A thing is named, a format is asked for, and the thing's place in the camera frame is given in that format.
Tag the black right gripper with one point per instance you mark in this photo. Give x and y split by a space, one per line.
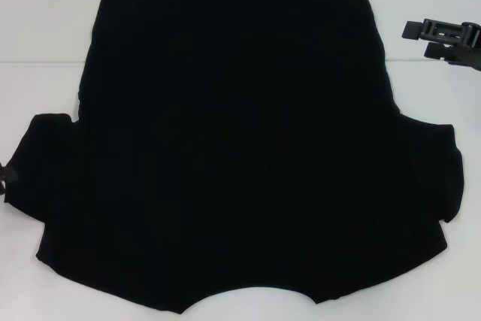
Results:
471 50

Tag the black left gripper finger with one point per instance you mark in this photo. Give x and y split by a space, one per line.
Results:
8 174
2 193

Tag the black shirt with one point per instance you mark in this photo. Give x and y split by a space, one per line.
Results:
240 129

